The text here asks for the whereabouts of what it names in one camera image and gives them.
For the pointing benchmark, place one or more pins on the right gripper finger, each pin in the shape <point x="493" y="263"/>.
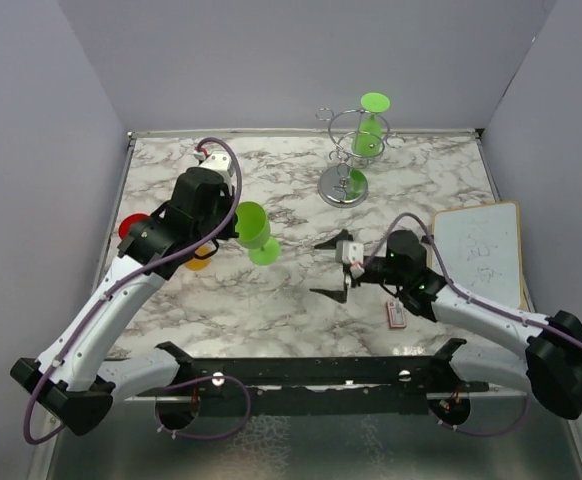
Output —
<point x="339" y="296"/>
<point x="331" y="244"/>

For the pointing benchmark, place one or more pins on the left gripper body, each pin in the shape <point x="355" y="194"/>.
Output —
<point x="225" y="205"/>

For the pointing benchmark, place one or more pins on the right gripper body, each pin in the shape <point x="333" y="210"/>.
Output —
<point x="376" y="273"/>

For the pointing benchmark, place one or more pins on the green wine glass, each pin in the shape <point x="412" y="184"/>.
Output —
<point x="254" y="234"/>
<point x="368" y="141"/>

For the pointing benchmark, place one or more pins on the orange wine glass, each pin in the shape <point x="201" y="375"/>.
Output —
<point x="199" y="261"/>

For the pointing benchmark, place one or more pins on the red wine glass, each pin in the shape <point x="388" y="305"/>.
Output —
<point x="128" y="222"/>

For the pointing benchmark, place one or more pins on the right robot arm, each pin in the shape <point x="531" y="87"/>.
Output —
<point x="536" y="354"/>

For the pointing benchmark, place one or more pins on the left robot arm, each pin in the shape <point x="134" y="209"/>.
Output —
<point x="72" y="379"/>

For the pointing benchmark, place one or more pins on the chrome wine glass rack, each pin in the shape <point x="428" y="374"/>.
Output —
<point x="344" y="184"/>

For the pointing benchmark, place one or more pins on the red white eraser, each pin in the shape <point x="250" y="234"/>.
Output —
<point x="395" y="315"/>

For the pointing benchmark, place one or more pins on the small whiteboard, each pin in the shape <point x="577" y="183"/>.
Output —
<point x="481" y="250"/>

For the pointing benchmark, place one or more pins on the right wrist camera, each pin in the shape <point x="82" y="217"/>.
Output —
<point x="351" y="255"/>

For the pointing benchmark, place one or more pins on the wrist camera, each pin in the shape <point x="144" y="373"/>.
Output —
<point x="217" y="161"/>
<point x="351" y="255"/>

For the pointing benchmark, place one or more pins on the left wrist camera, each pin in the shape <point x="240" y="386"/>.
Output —
<point x="217" y="161"/>

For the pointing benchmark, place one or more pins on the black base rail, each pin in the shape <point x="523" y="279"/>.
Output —
<point x="316" y="386"/>

